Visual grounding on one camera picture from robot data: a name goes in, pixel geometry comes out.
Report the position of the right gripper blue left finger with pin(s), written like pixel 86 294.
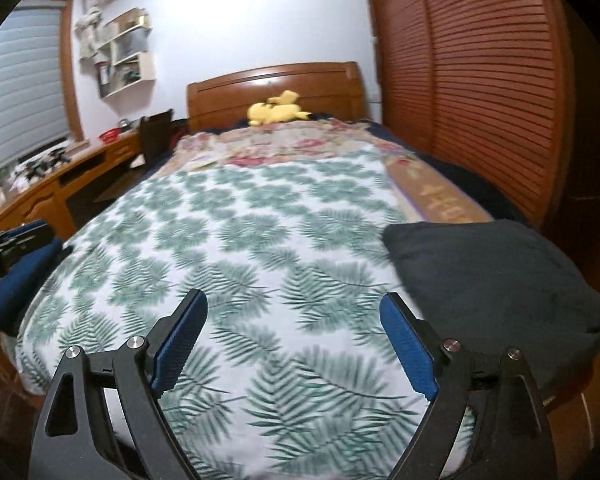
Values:
pixel 173 338

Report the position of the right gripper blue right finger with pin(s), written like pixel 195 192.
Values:
pixel 400 327

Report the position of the black jacket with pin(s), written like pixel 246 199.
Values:
pixel 497 285

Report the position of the blue office chair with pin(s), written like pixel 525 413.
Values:
pixel 23 281

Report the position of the wooden desk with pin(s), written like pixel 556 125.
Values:
pixel 47 198

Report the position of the white green leaf-print blanket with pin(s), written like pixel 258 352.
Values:
pixel 292 375

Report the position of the floral quilt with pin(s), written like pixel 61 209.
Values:
pixel 438 192

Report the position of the red basket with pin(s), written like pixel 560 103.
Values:
pixel 110 136

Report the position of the window blind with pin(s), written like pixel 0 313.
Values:
pixel 33 110

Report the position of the dark wooden chair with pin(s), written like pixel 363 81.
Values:
pixel 154 134

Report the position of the yellow plush toy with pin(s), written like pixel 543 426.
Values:
pixel 282 108

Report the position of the wooden headboard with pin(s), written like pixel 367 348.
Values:
pixel 323 87

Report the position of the wooden louvered wardrobe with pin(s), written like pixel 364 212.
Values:
pixel 485 84

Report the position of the white wall shelf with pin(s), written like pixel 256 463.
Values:
pixel 118 49

